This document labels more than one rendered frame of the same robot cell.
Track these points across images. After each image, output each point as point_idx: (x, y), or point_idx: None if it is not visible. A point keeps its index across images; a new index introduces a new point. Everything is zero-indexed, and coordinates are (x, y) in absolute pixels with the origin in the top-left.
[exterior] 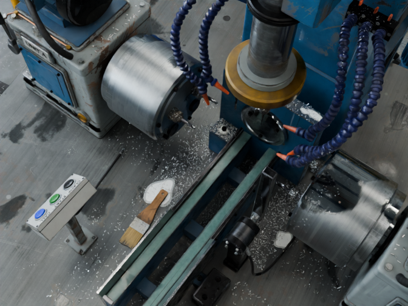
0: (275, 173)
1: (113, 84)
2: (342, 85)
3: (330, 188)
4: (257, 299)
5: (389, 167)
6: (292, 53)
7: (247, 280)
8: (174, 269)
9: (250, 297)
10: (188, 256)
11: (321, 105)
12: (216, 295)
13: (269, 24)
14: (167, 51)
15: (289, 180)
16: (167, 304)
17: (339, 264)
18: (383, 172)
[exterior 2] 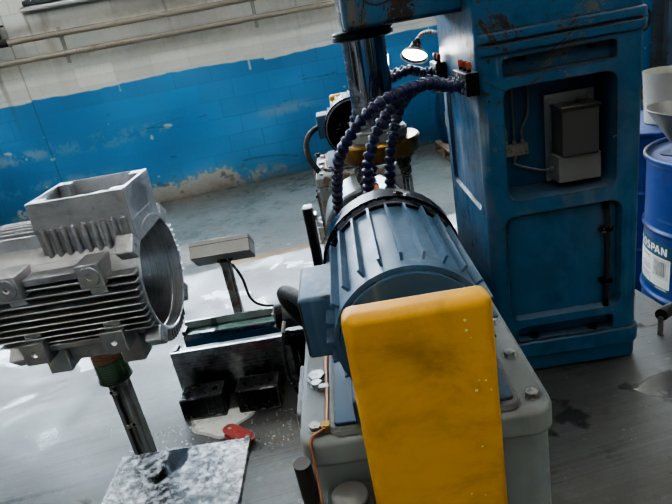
0: (309, 207)
1: (330, 196)
2: (391, 123)
3: None
4: (287, 430)
5: (582, 418)
6: (404, 126)
7: None
8: (243, 339)
9: (284, 424)
10: (263, 337)
11: (482, 257)
12: (252, 387)
13: (334, 42)
14: (380, 180)
15: None
16: (207, 353)
17: None
18: (566, 417)
